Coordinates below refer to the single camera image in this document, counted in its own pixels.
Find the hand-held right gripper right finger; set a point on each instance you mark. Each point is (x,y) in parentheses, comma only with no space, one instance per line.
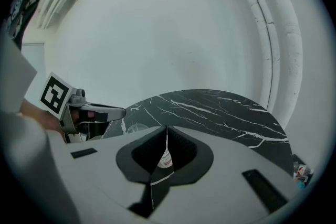
(231,154)

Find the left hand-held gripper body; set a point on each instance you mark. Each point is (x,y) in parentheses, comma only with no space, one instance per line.
(53,94)

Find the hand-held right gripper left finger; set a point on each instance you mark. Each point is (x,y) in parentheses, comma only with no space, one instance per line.
(99,178)

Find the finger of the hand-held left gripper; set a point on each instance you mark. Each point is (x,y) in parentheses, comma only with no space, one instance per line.
(97,129)
(115,113)

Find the white round object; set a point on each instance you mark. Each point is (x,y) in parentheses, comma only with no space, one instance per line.
(136,129)

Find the small white cup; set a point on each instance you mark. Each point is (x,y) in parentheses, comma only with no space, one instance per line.
(165,160)

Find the person's left forearm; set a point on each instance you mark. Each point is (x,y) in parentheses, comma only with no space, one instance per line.
(39,118)

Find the person's left hand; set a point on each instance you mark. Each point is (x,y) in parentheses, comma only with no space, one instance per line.
(91,113)

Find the black storage box with items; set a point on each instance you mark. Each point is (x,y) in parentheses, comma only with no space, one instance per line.
(302,173)

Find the person's black printed shirt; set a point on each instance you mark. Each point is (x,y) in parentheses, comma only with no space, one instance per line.
(23,2)

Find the thick white insulated pipe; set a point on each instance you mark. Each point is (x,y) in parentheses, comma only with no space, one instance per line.
(291,60)

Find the thin white wall pipe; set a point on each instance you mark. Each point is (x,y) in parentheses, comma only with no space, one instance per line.
(275,60)
(261,42)

